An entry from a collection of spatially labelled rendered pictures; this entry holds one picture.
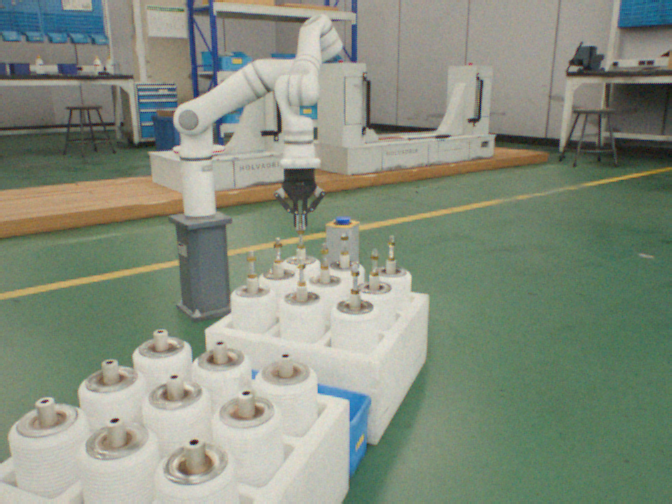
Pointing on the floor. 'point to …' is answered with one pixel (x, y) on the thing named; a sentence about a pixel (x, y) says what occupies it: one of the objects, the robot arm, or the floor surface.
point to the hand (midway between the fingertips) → (300, 221)
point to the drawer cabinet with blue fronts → (148, 101)
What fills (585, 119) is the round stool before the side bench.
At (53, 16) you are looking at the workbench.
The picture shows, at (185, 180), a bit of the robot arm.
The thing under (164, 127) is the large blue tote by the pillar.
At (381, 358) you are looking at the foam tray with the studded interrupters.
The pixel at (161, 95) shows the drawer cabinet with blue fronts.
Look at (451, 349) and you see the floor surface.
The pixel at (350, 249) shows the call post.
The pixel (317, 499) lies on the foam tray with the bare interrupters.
